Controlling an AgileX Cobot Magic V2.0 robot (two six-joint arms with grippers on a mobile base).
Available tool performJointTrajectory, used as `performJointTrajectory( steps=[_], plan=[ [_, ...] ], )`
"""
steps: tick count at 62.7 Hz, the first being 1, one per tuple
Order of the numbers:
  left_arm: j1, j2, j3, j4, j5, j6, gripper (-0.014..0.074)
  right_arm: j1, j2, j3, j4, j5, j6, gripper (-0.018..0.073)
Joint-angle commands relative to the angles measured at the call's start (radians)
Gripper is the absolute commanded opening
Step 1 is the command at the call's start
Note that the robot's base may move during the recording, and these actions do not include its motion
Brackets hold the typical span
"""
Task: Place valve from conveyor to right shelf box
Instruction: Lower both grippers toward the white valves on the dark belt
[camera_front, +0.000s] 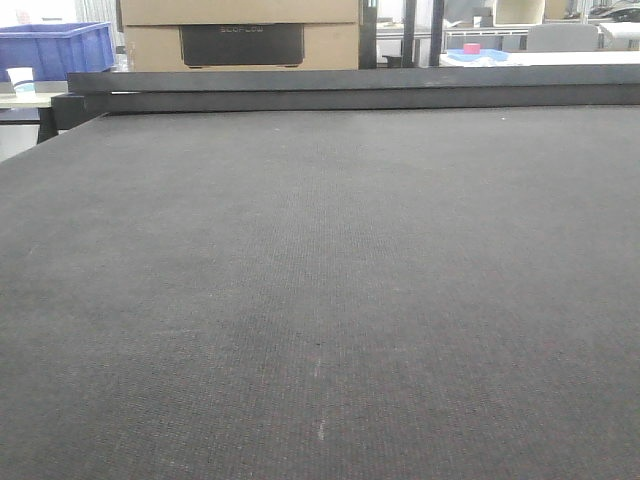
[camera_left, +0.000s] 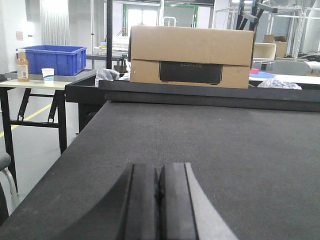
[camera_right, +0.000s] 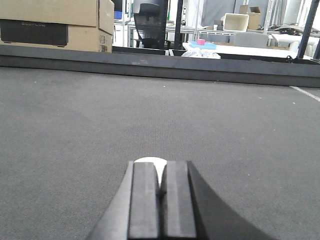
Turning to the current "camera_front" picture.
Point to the lower cardboard box EcoFlow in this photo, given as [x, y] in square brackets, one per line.
[326, 47]

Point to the dark conveyor belt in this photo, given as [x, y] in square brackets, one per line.
[427, 294]

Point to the black vertical post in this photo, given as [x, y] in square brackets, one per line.
[408, 42]

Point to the pink tape roll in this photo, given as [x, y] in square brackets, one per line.
[471, 48]

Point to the blue plastic crate background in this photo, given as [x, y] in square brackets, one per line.
[57, 49]

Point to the upper cardboard box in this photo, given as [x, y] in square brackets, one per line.
[143, 13]

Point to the black conveyor end rail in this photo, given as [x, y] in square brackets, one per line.
[93, 94]

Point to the white paper cup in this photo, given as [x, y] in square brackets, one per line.
[22, 80]

